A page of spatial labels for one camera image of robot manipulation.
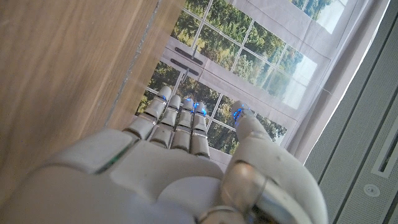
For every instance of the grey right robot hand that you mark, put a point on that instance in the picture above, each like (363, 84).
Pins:
(155, 180)

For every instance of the printed window backdrop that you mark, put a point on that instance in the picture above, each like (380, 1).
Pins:
(264, 40)

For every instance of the round ceiling sensor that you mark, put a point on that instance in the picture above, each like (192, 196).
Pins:
(372, 190)

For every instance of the ceiling slot vent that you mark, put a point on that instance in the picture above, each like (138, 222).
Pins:
(385, 155)

